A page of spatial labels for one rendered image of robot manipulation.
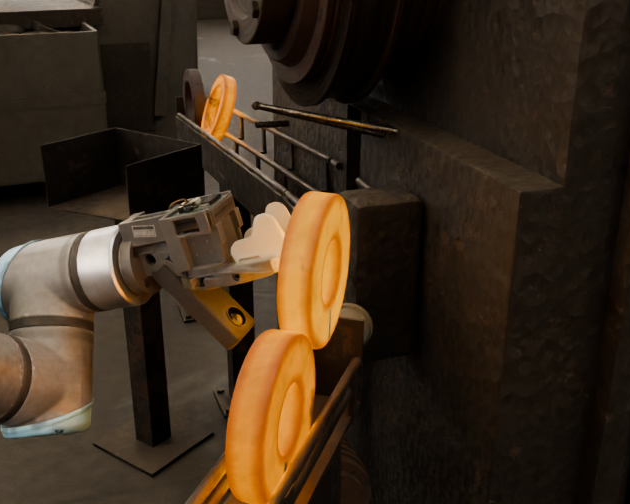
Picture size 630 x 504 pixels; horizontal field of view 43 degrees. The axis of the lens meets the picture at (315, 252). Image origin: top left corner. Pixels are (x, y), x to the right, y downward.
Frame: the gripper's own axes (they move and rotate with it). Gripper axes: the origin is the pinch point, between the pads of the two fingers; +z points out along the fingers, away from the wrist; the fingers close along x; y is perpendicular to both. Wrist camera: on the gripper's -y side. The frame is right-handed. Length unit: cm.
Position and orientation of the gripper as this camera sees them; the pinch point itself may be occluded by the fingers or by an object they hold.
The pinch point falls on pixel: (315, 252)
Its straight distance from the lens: 79.2
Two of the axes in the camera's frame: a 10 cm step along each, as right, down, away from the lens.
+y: -2.7, -9.2, -2.9
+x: 2.8, -3.6, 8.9
